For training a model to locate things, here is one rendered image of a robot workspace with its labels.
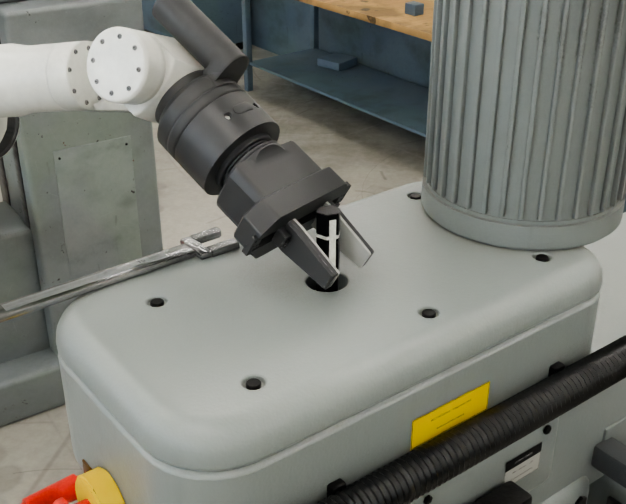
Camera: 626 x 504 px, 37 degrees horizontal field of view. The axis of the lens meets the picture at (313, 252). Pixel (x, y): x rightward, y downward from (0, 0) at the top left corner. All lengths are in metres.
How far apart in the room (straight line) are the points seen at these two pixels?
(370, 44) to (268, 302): 6.57
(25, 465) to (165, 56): 2.92
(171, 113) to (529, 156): 0.31
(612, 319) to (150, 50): 0.56
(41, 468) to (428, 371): 2.96
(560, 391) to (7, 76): 0.59
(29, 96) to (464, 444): 0.52
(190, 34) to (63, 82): 0.14
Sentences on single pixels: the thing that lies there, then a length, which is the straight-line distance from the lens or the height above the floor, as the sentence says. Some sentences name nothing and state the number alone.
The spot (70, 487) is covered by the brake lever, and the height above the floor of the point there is 1.71.
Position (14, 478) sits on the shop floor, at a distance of 3.60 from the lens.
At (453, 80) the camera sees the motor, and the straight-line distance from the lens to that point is 0.86.
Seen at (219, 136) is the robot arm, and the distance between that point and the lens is 0.79.
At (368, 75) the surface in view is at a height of 0.23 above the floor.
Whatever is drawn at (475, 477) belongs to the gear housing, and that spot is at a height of 1.71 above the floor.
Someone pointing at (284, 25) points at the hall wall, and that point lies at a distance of 8.20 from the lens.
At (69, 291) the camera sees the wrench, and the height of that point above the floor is 1.90.
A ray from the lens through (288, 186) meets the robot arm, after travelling 0.78.
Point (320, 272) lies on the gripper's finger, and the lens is 0.77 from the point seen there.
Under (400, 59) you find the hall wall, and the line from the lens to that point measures 7.08.
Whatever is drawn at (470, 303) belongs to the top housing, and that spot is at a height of 1.89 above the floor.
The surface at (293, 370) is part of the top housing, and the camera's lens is 0.70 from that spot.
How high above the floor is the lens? 2.29
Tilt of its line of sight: 28 degrees down
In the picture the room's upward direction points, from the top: straight up
